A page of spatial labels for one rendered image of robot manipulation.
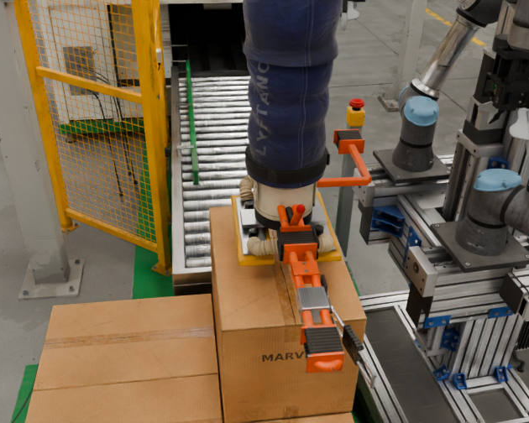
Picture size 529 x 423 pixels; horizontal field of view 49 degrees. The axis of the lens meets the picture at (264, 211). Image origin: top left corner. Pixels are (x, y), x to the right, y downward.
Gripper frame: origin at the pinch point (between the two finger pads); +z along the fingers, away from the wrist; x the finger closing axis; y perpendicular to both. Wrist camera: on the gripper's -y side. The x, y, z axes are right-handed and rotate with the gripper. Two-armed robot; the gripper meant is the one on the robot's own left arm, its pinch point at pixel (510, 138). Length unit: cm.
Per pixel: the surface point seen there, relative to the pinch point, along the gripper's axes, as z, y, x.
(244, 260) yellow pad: 45, 53, -25
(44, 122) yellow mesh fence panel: 82, 128, -206
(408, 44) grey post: 97, -145, -345
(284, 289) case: 58, 41, -26
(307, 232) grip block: 32, 38, -18
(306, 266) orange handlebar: 32, 42, -5
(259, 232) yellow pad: 44, 46, -37
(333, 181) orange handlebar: 33, 23, -42
